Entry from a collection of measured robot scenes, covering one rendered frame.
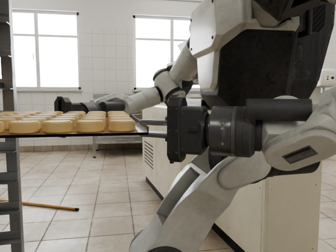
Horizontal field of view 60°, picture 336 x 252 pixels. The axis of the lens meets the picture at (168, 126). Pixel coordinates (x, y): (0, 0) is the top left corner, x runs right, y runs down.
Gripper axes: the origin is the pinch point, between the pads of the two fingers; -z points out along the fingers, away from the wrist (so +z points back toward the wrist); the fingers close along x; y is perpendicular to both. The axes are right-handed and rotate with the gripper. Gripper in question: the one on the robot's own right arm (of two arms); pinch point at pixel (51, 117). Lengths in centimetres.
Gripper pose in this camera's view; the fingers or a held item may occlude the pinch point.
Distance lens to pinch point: 93.0
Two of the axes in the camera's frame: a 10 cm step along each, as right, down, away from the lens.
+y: 8.4, 0.6, -5.4
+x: 0.1, -10.0, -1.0
